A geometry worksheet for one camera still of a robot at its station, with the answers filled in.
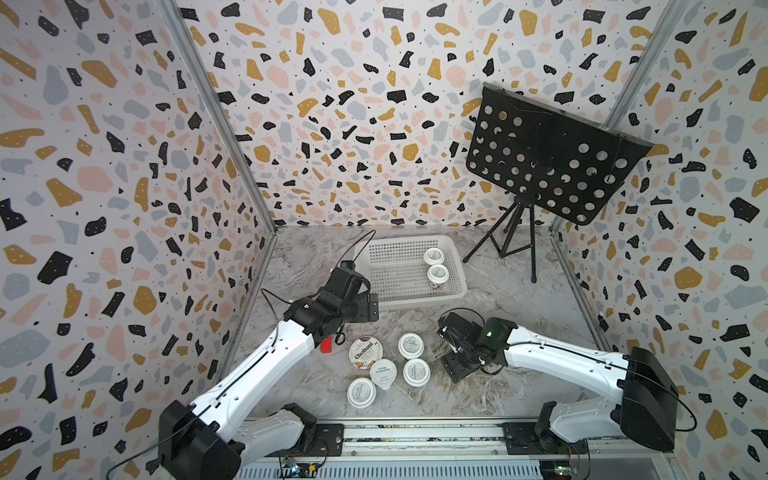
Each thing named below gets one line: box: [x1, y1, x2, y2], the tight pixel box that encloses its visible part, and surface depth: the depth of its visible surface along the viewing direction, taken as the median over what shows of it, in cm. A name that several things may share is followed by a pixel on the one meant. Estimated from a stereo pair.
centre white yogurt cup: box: [402, 358, 431, 387], surface depth 80 cm
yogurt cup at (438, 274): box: [427, 264, 450, 285], surface depth 100 cm
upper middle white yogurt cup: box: [398, 333, 425, 360], surface depth 85 cm
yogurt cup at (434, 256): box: [423, 247, 445, 265], surface depth 105 cm
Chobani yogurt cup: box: [348, 336, 384, 370], surface depth 85 cm
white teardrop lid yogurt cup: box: [370, 358, 398, 391], surface depth 81 cm
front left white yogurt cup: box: [346, 377, 377, 409], surface depth 77 cm
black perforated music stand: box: [463, 82, 654, 283], surface depth 78 cm
